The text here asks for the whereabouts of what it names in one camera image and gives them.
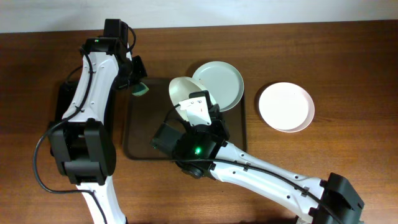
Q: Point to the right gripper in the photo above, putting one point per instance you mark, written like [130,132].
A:
[214,112]

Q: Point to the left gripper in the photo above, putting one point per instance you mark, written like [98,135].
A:
[137,74]

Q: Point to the green yellow sponge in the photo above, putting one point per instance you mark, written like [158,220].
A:
[139,89]

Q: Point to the white plate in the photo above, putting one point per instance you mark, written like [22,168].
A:
[181,87]
[286,107]
[223,81]

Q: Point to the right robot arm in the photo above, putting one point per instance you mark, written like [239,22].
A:
[204,151]

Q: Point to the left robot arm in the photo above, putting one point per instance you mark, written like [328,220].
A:
[81,141]

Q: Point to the brown serving tray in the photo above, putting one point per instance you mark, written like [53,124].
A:
[146,113]

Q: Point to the black rectangular tray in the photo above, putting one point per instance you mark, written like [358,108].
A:
[65,96]

